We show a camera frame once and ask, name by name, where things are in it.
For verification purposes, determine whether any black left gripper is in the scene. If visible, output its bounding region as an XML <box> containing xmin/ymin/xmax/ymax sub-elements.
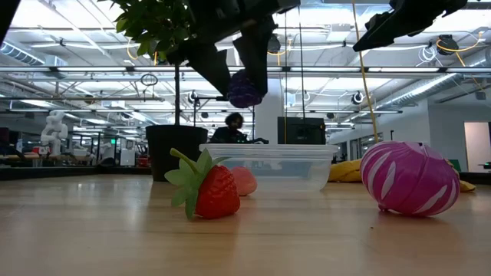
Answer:
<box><xmin>186</xmin><ymin>0</ymin><xmax>301</xmax><ymax>99</ymax></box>

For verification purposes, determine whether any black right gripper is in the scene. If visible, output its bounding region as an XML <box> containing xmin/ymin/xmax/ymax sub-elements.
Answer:
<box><xmin>351</xmin><ymin>0</ymin><xmax>470</xmax><ymax>53</ymax></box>

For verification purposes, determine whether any purple blackberry toy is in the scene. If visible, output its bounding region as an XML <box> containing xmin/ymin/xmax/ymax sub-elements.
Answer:
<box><xmin>227</xmin><ymin>68</ymin><xmax>265</xmax><ymax>110</ymax></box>

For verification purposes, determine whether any pink peach toy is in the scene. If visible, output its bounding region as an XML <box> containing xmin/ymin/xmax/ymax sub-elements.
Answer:
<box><xmin>229</xmin><ymin>166</ymin><xmax>259</xmax><ymax>197</ymax></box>

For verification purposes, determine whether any red strawberry toy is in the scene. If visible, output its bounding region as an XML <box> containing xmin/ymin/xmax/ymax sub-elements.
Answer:
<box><xmin>163</xmin><ymin>147</ymin><xmax>242</xmax><ymax>220</ymax></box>

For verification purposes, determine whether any purple white striped onion toy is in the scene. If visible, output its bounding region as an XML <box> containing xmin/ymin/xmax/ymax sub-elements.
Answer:
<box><xmin>359</xmin><ymin>140</ymin><xmax>461</xmax><ymax>218</ymax></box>

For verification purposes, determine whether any person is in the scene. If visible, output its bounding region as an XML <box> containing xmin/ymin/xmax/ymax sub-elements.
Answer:
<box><xmin>209</xmin><ymin>111</ymin><xmax>270</xmax><ymax>146</ymax></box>

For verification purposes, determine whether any black computer case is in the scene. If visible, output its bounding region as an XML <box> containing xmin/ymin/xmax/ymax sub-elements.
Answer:
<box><xmin>277</xmin><ymin>116</ymin><xmax>327</xmax><ymax>146</ymax></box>

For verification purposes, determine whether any green plant in black pot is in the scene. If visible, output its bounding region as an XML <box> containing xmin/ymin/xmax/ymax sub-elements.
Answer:
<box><xmin>97</xmin><ymin>0</ymin><xmax>210</xmax><ymax>182</ymax></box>

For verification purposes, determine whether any clear plastic food container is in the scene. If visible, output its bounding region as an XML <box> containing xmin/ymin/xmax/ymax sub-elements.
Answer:
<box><xmin>198</xmin><ymin>143</ymin><xmax>339</xmax><ymax>192</ymax></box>

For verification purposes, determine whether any yellow cloth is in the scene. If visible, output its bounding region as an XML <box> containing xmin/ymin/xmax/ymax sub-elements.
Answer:
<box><xmin>328</xmin><ymin>158</ymin><xmax>476</xmax><ymax>192</ymax></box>

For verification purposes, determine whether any brown stick in pot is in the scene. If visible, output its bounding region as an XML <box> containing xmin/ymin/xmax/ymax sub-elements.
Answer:
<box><xmin>0</xmin><ymin>164</ymin><xmax>491</xmax><ymax>186</ymax></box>

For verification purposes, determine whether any yellow hanging cable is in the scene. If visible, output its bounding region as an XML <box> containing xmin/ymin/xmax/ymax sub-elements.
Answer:
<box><xmin>351</xmin><ymin>0</ymin><xmax>380</xmax><ymax>144</ymax></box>

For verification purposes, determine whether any black hanging cable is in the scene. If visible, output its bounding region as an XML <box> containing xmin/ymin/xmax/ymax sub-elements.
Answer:
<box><xmin>297</xmin><ymin>0</ymin><xmax>307</xmax><ymax>120</ymax></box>

